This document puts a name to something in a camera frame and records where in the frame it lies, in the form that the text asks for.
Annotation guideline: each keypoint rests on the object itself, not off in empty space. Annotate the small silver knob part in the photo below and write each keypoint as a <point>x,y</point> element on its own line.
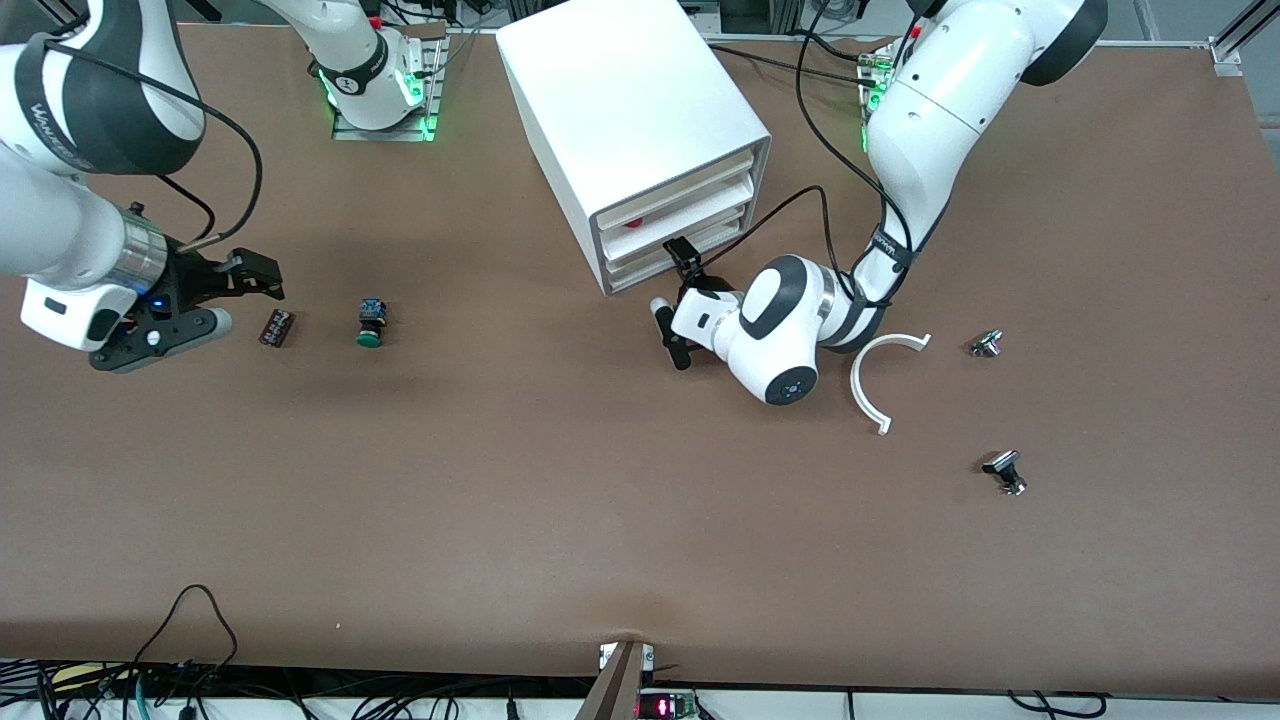
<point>986,344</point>

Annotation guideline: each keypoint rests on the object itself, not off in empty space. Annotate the white curved plastic strip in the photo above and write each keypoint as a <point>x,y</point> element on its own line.
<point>854,385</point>

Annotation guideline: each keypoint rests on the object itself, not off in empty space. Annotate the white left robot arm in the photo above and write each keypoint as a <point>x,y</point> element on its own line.
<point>930,120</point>

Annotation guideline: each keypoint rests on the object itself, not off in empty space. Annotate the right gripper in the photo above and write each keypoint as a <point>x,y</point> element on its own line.
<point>188,281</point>

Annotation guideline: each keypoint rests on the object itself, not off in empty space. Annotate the small black terminal block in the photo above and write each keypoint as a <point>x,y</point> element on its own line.
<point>276,328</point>

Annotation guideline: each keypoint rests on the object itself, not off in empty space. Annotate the white drawer cabinet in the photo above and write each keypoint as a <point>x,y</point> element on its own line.
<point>620,90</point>

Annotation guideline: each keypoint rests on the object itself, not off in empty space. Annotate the green push button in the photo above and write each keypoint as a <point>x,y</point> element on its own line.
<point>371,325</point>

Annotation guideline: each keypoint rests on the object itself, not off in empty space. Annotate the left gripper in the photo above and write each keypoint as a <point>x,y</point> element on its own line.
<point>694,279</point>

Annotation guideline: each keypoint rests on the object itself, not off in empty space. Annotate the device with red display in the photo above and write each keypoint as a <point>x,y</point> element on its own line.
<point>665,707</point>

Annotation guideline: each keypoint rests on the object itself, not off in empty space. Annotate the brown camera post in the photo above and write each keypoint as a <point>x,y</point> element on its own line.
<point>615,690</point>

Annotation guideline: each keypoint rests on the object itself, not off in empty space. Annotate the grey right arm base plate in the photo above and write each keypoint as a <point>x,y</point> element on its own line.
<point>350,133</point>

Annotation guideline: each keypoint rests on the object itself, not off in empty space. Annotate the aluminium frame profile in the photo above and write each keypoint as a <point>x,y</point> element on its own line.
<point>1225,50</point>

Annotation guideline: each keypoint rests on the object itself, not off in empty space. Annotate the silver post bracket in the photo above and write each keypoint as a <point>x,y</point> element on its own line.
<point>605,655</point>

